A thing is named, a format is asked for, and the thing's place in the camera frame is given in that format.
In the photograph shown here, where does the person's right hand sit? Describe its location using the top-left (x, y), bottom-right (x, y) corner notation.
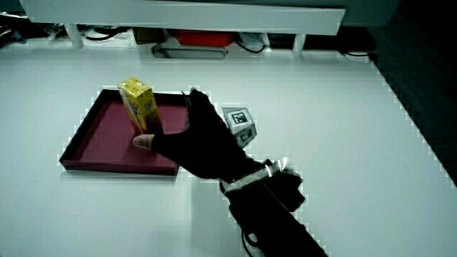
top-left (132, 87), bottom-right (265, 181)

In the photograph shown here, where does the yellow ice redtea carton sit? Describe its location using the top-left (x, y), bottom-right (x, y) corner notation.
top-left (117, 76), bottom-right (164, 136)

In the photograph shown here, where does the grey flat device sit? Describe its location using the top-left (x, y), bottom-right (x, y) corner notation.
top-left (151, 43), bottom-right (229, 60)

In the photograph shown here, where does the maroon shallow tray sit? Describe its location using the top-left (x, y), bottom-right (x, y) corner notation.
top-left (59, 89), bottom-right (190, 176)

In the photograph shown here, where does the red plastic box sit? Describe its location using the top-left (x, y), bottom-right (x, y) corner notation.
top-left (173, 29), bottom-right (237, 48)

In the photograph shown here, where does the white plastic bag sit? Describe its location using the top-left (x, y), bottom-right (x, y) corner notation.
top-left (238, 31), bottom-right (267, 51)

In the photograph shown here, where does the brown cardboard box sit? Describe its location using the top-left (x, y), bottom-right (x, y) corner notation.
top-left (134, 27), bottom-right (166, 46)

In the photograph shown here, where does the white shelf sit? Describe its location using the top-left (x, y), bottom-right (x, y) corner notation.
top-left (19, 0), bottom-right (346, 58)

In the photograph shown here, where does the black cable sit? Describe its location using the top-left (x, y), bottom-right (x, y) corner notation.
top-left (85, 26), bottom-right (130, 42)
top-left (234, 39), bottom-right (267, 54)

